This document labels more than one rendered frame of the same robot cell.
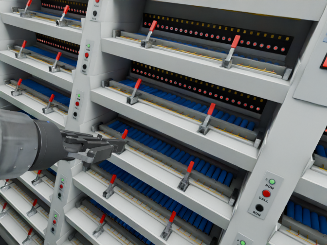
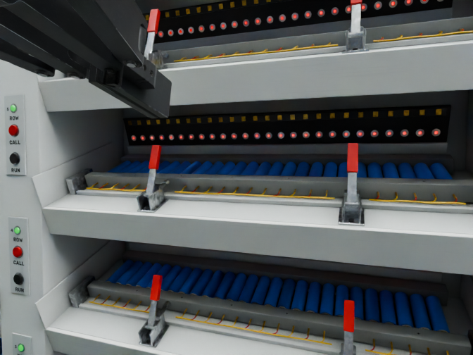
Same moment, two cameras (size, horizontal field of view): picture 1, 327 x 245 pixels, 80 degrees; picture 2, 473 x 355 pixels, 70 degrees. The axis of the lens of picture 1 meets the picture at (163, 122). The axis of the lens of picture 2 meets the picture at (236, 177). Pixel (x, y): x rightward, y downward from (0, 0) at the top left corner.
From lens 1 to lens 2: 0.31 m
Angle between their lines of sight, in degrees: 11
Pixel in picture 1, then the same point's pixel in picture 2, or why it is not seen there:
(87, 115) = (48, 151)
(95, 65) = not seen: hidden behind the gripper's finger
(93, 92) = (48, 84)
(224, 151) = (436, 65)
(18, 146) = not seen: outside the picture
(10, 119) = not seen: outside the picture
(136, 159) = (202, 207)
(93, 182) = (106, 322)
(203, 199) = (421, 223)
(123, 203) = (203, 342)
